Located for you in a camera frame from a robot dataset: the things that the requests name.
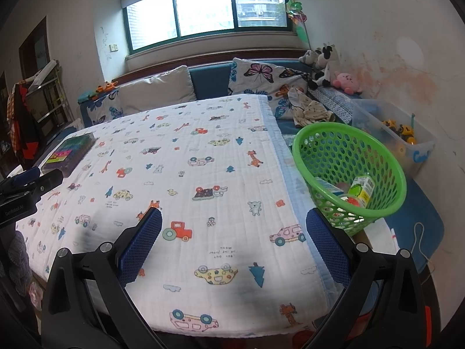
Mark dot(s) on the yellow toy truck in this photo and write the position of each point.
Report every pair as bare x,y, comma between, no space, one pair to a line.
390,123
407,132

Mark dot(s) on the teal toy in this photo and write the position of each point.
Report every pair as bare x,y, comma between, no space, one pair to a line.
87,97

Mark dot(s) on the green plastic basket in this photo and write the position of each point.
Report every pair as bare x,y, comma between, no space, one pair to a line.
377,211

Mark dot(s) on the black box with colourful label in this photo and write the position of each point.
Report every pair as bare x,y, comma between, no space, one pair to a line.
69,151

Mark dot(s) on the green framed window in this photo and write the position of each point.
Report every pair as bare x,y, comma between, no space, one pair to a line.
203,11

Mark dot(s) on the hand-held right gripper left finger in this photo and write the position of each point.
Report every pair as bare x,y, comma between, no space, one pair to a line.
141,247

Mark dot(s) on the butterfly print pillow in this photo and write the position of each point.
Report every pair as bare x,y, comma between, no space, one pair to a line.
105,109
281,107
258,72

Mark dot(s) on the white box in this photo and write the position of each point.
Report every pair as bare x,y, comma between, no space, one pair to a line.
381,236

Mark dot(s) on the blue floor mat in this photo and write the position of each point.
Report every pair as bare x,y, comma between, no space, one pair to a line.
417,203

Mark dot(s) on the patterned baby clothing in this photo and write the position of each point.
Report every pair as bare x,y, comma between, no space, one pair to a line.
308,111

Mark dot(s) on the colourful pinwheel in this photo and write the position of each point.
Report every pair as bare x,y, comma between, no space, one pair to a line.
296,11

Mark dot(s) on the white pen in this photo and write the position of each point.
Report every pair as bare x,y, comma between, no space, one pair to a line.
394,233

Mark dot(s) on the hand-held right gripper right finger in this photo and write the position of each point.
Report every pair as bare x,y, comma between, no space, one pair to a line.
327,247

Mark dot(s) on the pink plush toy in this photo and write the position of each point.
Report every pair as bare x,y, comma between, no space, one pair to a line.
345,80

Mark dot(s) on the clear storage bin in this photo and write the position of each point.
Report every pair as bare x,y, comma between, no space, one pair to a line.
421,156

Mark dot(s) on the striped blue pad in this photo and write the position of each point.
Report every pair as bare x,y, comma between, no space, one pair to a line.
338,101

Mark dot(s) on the printed blanket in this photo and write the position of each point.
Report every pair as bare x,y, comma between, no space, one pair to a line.
218,152

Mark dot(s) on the metal drying rack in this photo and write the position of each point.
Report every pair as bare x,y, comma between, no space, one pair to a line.
51,105

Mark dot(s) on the person's left forearm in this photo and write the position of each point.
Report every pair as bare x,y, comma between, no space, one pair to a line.
18,261

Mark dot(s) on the orange toy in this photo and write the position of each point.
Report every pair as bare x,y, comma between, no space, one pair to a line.
105,87

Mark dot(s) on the yellow green juice carton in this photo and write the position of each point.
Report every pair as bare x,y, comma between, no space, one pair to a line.
361,189

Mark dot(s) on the hanging clothes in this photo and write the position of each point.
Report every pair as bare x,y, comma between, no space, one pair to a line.
25,123

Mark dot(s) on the brown door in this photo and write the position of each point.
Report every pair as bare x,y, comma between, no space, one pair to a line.
36,47

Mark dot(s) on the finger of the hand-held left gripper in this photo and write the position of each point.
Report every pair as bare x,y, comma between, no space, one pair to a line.
47,181
23,176

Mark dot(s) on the white cushion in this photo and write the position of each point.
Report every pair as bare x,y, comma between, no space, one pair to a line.
160,87

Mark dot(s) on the grey plush toy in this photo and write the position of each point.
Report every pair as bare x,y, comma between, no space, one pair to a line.
308,56

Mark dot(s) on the cow plush toy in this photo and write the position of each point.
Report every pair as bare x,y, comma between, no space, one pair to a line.
327,65

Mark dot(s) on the pink plastic bag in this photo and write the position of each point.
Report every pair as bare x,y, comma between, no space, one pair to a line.
36,296

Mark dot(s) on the blue sofa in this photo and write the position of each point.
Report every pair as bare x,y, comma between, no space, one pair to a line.
212,76

